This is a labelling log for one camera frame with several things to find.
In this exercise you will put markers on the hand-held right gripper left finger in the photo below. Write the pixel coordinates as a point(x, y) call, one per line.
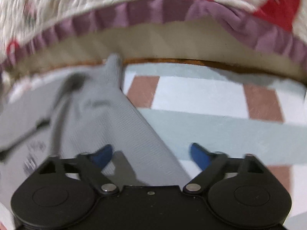
point(103, 155)

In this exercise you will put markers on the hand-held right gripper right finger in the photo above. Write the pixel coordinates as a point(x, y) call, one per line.
point(199, 157)

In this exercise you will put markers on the light grey garment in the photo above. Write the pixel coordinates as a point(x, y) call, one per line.
point(96, 115)

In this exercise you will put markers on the checked printed rug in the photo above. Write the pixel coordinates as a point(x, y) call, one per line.
point(215, 124)

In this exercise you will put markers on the white quilted bear bedspread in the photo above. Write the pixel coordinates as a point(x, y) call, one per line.
point(120, 2)

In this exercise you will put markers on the beige bed frame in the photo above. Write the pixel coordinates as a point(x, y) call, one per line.
point(168, 40)

